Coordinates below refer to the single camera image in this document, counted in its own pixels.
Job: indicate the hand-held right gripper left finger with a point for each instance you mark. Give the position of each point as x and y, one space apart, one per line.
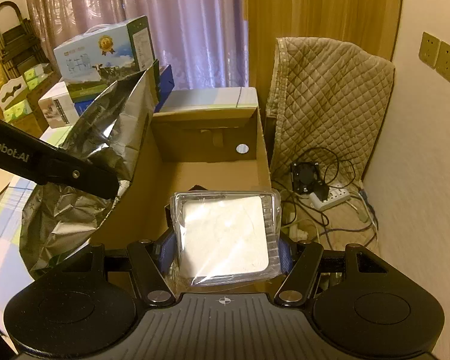
165 253

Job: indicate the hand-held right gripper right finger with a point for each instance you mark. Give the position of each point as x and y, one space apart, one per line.
286 257

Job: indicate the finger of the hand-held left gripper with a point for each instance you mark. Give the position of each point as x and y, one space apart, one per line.
78 176

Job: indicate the white pad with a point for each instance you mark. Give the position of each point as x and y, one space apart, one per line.
225 232

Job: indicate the silver foil bag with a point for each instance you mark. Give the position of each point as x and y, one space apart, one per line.
108 120

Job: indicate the stack of green tissue packs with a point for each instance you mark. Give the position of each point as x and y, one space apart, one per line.
18 110

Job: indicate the white carved wooden board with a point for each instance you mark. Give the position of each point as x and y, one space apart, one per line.
9 92

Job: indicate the white product box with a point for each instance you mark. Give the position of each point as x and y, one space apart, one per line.
56 108

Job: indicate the brown cardboard storage box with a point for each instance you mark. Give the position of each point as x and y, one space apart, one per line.
41 92

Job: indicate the white power strip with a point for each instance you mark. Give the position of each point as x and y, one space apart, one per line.
333 197

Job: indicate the small black fan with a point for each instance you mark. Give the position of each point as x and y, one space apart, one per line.
303 174

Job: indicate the dark folding stool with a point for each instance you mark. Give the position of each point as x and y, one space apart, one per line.
15 41

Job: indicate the milk carton with cow print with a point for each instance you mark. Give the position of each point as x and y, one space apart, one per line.
97 56

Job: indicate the blue printed box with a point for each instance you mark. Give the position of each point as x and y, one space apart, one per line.
165 82

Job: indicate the beige quilted cover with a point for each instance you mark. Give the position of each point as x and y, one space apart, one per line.
322 101

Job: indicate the purple curtain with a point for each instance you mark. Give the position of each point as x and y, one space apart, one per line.
191 26

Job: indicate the wooden door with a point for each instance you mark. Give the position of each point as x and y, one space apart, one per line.
322 3

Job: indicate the beige wall socket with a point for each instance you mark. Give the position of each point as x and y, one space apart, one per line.
429 49
448 62

